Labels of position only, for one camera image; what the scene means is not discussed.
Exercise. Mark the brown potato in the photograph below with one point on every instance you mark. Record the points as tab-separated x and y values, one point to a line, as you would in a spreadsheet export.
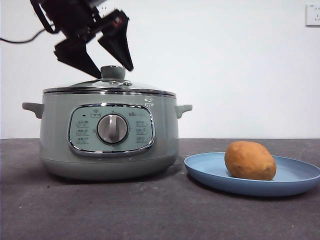
250	160

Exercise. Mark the pale green electric steamer pot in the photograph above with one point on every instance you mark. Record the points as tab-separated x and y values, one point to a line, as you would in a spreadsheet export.
57	130

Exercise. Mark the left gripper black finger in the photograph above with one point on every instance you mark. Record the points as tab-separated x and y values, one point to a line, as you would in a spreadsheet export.
117	45
75	55

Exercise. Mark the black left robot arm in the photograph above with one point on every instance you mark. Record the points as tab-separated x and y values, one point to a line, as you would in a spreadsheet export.
67	17

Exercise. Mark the blue round plate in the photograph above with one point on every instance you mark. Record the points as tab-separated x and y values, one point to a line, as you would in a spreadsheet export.
205	170

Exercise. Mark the glass lid with green knob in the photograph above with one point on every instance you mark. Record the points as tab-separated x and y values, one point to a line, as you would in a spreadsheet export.
112	72

